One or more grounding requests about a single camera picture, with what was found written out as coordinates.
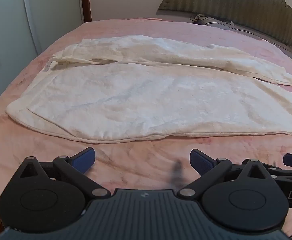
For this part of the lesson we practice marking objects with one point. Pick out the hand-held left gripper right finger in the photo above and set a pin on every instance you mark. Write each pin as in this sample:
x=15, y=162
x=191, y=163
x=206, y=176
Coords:
x=201, y=160

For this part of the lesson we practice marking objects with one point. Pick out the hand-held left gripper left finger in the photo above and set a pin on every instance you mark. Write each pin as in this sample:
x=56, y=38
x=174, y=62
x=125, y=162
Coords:
x=85, y=159

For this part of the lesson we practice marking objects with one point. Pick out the cream white pants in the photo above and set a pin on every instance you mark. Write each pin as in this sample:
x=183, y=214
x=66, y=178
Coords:
x=135, y=92

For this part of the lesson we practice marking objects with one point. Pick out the pink blanket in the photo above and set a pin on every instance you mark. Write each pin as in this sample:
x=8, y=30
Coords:
x=23, y=142

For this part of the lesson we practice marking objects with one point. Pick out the grey pillow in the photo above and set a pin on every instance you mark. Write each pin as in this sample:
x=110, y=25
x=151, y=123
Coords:
x=236, y=28

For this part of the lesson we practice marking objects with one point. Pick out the white wardrobe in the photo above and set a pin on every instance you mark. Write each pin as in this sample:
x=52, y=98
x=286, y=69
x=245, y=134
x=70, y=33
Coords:
x=15, y=30

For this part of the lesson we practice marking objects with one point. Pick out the olive padded headboard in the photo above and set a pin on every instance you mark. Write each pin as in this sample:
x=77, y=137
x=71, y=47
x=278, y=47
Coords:
x=236, y=0

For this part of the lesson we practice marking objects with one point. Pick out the brown wooden door frame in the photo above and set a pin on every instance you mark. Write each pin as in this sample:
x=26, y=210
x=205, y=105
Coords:
x=85, y=0

